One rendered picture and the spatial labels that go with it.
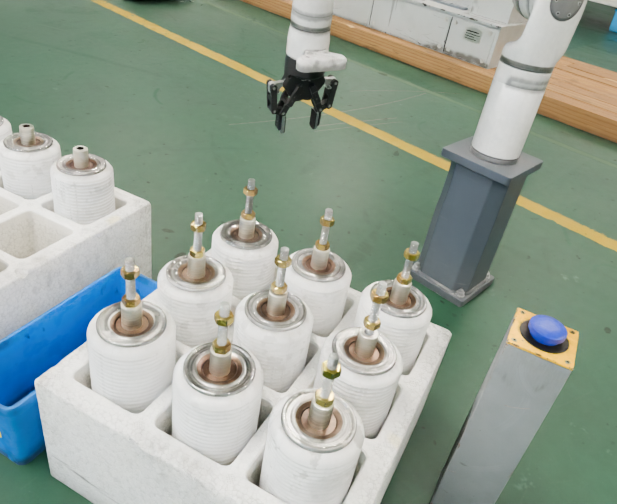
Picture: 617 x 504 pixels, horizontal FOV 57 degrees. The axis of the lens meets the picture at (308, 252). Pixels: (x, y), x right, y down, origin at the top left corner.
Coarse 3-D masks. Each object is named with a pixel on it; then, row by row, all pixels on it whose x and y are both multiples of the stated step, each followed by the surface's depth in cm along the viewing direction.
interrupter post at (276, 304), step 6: (270, 288) 67; (270, 294) 66; (276, 294) 66; (282, 294) 66; (270, 300) 67; (276, 300) 66; (282, 300) 66; (270, 306) 67; (276, 306) 67; (282, 306) 67; (270, 312) 67; (276, 312) 67; (282, 312) 68
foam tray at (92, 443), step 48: (432, 336) 80; (48, 384) 63; (48, 432) 67; (96, 432) 62; (144, 432) 60; (384, 432) 64; (96, 480) 67; (144, 480) 62; (192, 480) 57; (240, 480) 57; (384, 480) 60
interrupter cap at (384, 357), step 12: (336, 336) 66; (348, 336) 66; (384, 336) 67; (336, 348) 64; (348, 348) 65; (384, 348) 65; (348, 360) 63; (360, 360) 63; (372, 360) 64; (384, 360) 64; (360, 372) 61; (372, 372) 62; (384, 372) 62
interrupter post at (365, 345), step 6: (360, 330) 63; (360, 336) 63; (366, 336) 62; (372, 336) 62; (360, 342) 63; (366, 342) 62; (372, 342) 63; (360, 348) 63; (366, 348) 63; (372, 348) 63; (360, 354) 64; (366, 354) 63; (372, 354) 64
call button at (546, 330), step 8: (536, 320) 61; (544, 320) 61; (552, 320) 62; (536, 328) 60; (544, 328) 60; (552, 328) 60; (560, 328) 61; (536, 336) 60; (544, 336) 59; (552, 336) 59; (560, 336) 60; (544, 344) 60; (552, 344) 60
